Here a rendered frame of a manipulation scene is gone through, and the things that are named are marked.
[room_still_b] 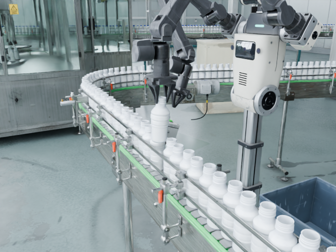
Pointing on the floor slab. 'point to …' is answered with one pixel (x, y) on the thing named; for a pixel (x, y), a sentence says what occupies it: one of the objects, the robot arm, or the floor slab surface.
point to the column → (233, 6)
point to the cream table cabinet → (210, 56)
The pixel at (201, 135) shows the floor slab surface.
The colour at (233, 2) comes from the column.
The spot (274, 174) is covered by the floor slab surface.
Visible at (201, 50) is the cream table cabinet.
